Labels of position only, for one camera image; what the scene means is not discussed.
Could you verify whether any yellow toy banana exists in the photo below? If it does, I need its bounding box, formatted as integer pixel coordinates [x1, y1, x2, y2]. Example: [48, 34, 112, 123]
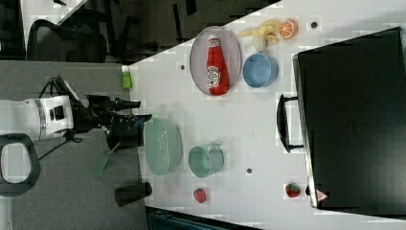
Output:
[237, 19, 281, 53]

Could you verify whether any red strawberry near oven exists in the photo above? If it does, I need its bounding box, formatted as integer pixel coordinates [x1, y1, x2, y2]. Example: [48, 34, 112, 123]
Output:
[285, 183, 301, 198]

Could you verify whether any red toy strawberry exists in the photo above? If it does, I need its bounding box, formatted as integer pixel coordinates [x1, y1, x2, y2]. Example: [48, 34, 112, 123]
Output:
[193, 189, 207, 203]

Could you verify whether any green slotted spatula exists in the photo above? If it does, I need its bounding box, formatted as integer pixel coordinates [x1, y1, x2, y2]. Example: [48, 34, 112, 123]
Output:
[93, 144, 120, 177]

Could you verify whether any red felt ketchup bottle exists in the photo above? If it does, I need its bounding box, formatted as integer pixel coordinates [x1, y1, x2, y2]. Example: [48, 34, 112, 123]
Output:
[206, 34, 229, 96]

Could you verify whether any blue bowl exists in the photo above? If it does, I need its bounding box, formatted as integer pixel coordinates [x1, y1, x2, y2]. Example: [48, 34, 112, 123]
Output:
[242, 53, 279, 88]

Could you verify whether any grey oval plate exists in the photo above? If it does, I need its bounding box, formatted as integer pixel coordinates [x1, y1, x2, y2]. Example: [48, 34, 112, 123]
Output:
[190, 26, 242, 96]

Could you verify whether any green white bottle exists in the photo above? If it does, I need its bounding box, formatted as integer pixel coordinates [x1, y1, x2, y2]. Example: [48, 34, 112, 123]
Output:
[122, 65, 132, 89]

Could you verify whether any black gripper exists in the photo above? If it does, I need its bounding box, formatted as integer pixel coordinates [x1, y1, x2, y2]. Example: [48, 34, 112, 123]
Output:
[72, 95, 152, 150]

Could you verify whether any green perforated colander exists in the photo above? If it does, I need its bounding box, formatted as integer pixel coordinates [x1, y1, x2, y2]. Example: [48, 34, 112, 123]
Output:
[144, 117, 182, 176]

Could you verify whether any green mug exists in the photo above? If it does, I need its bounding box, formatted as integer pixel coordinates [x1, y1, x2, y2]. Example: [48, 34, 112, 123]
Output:
[189, 144, 224, 178]

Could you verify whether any black office chair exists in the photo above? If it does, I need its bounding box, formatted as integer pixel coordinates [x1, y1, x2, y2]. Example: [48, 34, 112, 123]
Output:
[26, 19, 107, 63]

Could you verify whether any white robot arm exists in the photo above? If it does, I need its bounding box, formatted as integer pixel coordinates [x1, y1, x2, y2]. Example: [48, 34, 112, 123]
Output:
[0, 95, 152, 196]

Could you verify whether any orange slice toy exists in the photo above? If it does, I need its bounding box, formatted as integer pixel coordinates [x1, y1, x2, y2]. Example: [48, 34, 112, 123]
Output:
[279, 18, 299, 39]

